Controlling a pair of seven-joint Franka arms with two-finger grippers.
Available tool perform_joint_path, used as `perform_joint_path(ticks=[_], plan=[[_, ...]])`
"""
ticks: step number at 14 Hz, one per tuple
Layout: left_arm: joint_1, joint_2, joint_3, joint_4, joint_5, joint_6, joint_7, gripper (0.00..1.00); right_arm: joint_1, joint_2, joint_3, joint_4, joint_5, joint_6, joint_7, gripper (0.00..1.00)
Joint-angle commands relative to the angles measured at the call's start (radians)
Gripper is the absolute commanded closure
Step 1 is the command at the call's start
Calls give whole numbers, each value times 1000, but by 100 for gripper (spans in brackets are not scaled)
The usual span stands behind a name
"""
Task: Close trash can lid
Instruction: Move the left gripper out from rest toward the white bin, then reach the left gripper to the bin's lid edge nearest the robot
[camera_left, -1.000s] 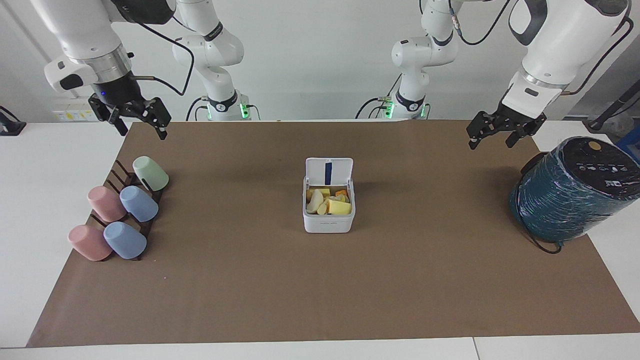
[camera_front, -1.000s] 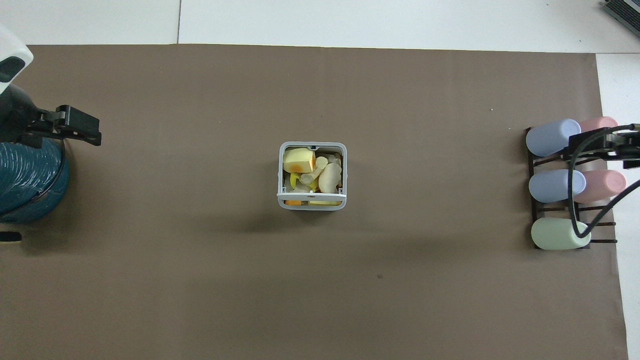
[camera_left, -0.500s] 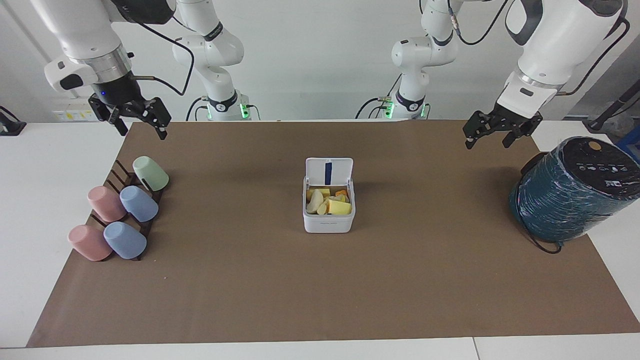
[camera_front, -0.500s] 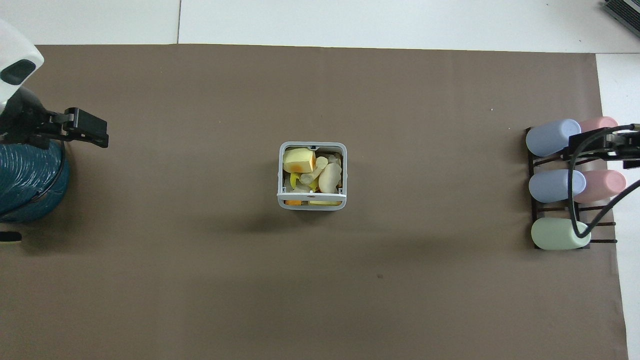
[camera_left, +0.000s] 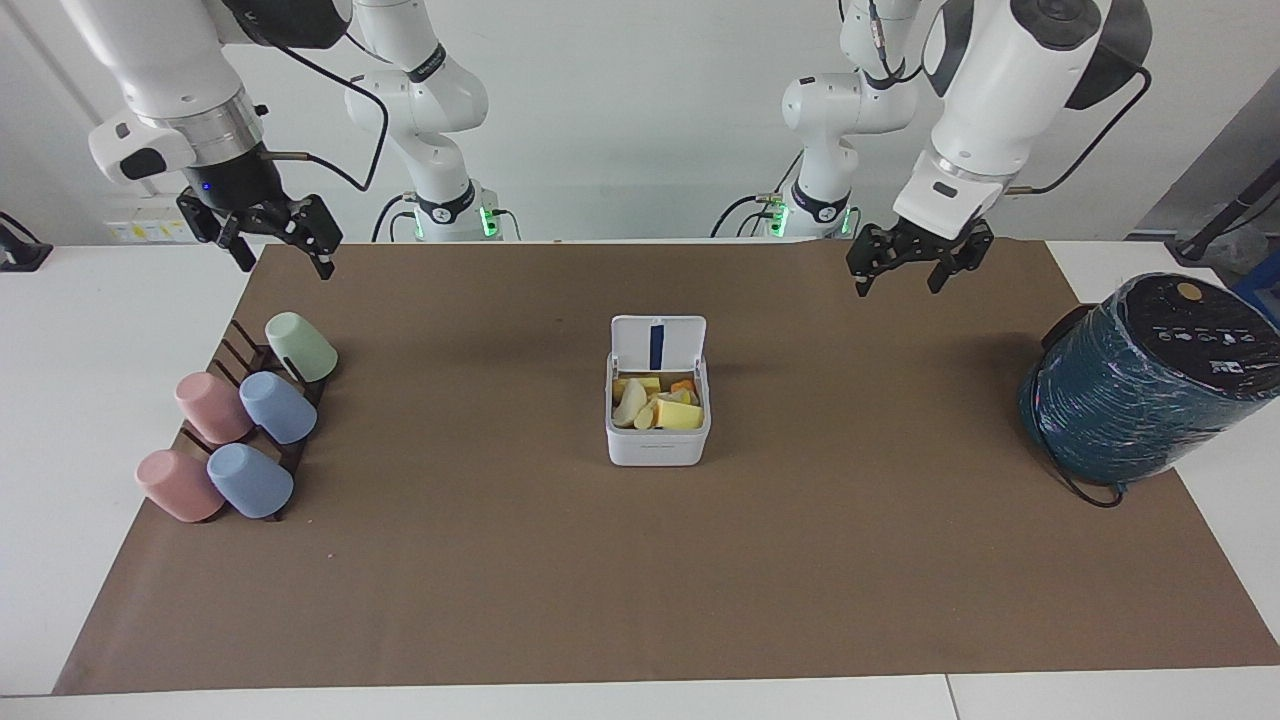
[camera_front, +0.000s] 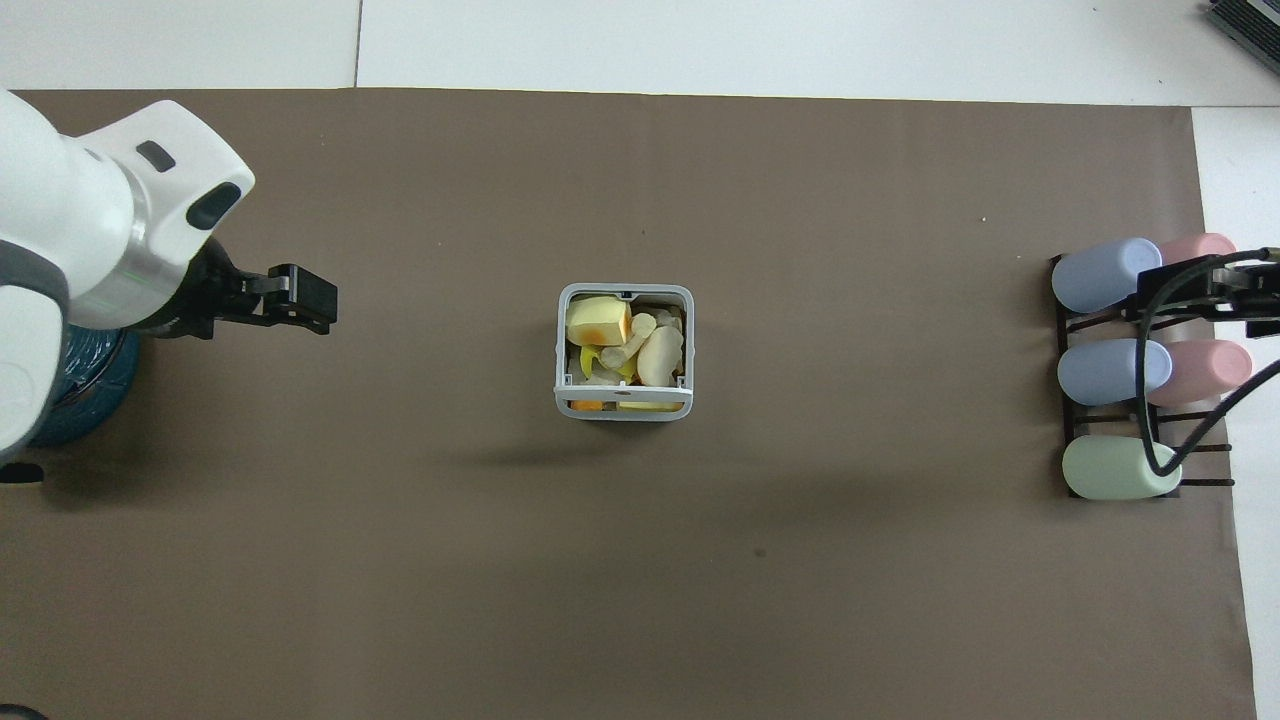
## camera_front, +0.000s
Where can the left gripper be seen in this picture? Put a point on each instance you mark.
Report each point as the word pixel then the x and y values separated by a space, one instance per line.
pixel 205 298

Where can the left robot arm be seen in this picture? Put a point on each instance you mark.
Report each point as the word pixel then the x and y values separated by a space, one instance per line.
pixel 60 210

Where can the grey trash can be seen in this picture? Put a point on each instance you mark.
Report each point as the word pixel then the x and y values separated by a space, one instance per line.
pixel 562 350

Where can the teal round container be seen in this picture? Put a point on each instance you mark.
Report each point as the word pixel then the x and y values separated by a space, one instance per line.
pixel 85 400

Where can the yellow foam block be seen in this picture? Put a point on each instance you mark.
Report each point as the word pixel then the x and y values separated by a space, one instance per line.
pixel 595 320

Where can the white bone-shaped piece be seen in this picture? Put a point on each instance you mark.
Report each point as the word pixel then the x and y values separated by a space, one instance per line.
pixel 628 340

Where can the white mushroom piece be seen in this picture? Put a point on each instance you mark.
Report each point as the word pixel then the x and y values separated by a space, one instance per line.
pixel 660 355

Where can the blue cup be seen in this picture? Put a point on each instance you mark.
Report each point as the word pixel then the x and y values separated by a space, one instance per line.
pixel 1105 372
pixel 1100 275

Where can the green cup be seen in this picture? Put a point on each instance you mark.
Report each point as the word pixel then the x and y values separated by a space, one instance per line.
pixel 1110 470

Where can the pink cup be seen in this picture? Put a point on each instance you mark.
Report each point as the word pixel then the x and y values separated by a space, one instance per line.
pixel 1210 370
pixel 1200 246

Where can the dark grey device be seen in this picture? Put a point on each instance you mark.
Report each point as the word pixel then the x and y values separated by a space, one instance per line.
pixel 1250 25

